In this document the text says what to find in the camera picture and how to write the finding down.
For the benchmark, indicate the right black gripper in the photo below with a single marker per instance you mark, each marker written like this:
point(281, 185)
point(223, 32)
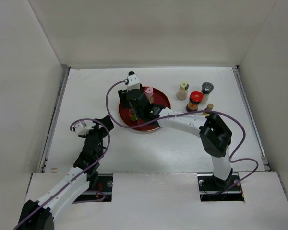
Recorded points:
point(123, 97)

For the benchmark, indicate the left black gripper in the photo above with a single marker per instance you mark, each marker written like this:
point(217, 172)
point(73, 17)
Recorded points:
point(106, 124)

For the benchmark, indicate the green-labelled chili sauce bottle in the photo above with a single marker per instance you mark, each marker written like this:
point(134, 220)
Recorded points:
point(132, 115)

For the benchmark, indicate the pink-capped spice shaker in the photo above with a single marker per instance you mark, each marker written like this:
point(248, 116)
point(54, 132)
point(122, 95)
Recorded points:
point(149, 92)

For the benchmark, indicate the yellow-capped spice shaker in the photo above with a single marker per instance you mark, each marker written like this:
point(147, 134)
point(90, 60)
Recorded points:
point(183, 91)

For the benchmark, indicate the red-lidded sauce jar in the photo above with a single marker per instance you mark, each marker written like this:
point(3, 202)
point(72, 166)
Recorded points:
point(194, 100)

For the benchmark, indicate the small gold-capped oil bottle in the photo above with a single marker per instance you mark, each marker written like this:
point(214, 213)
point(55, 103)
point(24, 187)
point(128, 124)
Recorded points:
point(208, 108)

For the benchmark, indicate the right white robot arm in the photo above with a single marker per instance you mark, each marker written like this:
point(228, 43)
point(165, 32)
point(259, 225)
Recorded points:
point(213, 132)

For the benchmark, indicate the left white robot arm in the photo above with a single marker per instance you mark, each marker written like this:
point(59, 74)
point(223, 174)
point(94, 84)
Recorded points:
point(41, 214)

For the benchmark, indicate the round red tray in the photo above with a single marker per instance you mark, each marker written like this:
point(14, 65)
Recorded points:
point(159, 98)

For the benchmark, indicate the grey-capped pepper shaker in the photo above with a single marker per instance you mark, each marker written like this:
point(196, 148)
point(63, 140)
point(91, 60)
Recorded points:
point(207, 88)

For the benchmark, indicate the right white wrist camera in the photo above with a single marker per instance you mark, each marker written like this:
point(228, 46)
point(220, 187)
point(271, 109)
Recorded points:
point(132, 82)

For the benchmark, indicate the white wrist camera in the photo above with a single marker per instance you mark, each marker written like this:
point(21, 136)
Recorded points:
point(81, 128)
point(132, 82)

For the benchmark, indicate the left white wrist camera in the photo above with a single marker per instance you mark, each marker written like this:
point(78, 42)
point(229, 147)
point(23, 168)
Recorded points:
point(81, 128)

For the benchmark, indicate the left metal frame rail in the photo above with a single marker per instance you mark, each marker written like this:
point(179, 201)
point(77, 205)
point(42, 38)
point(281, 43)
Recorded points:
point(54, 118)

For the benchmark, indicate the metal frame rail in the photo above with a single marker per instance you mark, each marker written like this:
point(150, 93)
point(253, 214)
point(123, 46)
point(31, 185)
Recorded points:
point(251, 118)
point(54, 118)

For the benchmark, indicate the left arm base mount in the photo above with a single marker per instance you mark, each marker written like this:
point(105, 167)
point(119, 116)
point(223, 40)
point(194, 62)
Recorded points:
point(99, 191)

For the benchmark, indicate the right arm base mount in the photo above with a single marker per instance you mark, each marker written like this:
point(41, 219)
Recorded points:
point(212, 189)

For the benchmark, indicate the right metal frame rail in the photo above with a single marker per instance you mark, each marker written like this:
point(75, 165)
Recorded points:
point(251, 118)

